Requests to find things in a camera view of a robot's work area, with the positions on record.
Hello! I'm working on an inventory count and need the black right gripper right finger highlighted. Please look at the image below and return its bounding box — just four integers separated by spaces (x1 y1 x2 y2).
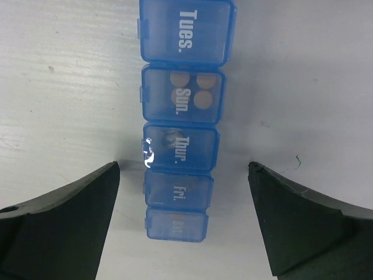
248 162 372 279

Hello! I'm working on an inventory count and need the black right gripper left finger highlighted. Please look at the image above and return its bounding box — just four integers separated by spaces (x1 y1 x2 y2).
1 162 120 279

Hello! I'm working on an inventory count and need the blue weekly pill organizer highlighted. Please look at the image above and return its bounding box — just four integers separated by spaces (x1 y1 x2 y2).
137 1 237 243

